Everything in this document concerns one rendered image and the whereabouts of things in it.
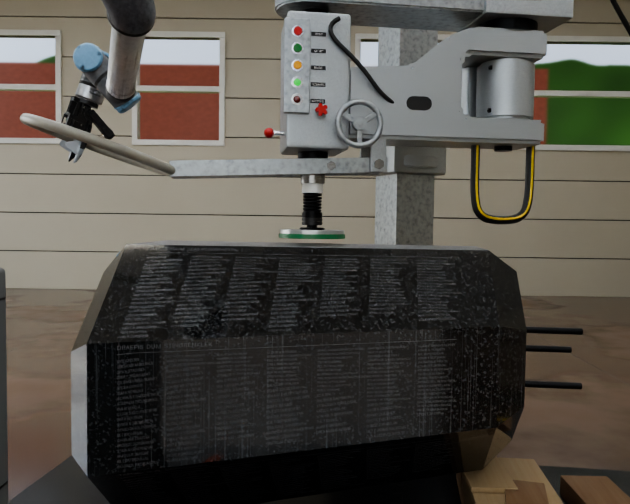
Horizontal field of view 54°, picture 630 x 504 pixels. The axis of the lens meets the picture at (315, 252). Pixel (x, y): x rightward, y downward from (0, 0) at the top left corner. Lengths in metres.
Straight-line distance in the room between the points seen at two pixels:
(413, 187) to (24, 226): 6.84
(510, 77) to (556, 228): 6.46
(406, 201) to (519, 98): 0.72
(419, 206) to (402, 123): 0.74
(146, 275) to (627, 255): 7.70
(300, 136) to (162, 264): 0.57
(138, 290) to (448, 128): 1.08
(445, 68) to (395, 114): 0.22
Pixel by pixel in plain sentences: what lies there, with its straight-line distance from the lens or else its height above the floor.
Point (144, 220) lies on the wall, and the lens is 8.32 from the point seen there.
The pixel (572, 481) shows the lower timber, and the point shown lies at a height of 0.08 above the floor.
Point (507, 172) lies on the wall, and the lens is 8.38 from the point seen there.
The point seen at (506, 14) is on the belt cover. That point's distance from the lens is 2.20.
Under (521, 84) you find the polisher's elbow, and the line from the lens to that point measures 2.20.
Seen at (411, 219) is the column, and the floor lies 0.96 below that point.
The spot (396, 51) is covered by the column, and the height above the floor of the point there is 1.66.
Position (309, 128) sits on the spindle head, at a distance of 1.95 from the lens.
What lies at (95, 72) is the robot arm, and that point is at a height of 1.40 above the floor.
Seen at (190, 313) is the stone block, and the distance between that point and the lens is 1.70.
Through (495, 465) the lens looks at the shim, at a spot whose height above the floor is 0.21.
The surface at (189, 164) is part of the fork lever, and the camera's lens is 1.97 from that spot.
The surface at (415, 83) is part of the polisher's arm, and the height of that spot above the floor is 1.39.
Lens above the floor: 0.95
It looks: 3 degrees down
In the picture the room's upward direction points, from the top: 1 degrees clockwise
